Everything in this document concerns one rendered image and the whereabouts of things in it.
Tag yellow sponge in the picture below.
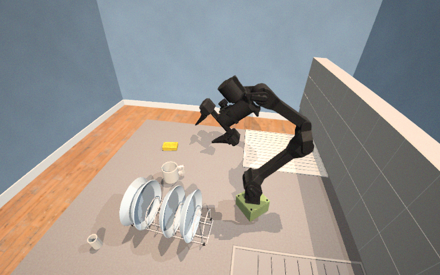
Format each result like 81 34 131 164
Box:
162 142 178 151

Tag pale grey cylindrical cup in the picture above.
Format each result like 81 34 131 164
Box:
87 234 103 250

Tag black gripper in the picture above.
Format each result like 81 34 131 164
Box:
195 98 241 146

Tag grey tiled splashback panel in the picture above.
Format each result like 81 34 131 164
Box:
299 57 440 275

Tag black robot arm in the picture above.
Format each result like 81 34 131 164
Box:
218 75 314 205

